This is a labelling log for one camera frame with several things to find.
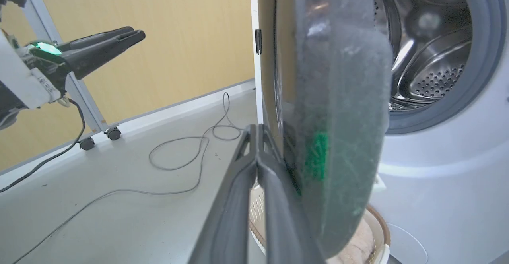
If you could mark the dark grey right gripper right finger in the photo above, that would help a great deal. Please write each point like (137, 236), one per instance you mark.
(284, 224)

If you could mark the left gripper, green band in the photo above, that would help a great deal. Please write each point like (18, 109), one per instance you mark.
(47, 63)

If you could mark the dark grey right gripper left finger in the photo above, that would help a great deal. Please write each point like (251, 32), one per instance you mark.
(230, 216)

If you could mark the washing machine door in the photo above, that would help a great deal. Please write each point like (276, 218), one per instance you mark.
(342, 97)

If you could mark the white washing machine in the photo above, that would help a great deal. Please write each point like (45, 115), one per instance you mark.
(445, 184)

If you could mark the steel washing machine drum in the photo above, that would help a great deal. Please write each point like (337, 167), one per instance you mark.
(433, 57)

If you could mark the grey rubber door gasket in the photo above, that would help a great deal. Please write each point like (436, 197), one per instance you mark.
(488, 57)

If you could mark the white laundry basket, brown rim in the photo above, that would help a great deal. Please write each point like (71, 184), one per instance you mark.
(257, 212)

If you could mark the beige cloth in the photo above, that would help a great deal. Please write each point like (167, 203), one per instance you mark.
(360, 244)

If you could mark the black caster wheel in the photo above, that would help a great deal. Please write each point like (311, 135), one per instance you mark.
(113, 133)
(87, 143)

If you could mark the white edged wooden board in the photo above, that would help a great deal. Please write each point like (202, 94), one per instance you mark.
(254, 81)

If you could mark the small black latch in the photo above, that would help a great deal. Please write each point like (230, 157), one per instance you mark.
(258, 41)

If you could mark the grey metal frame leg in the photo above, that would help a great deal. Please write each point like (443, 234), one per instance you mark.
(85, 101)

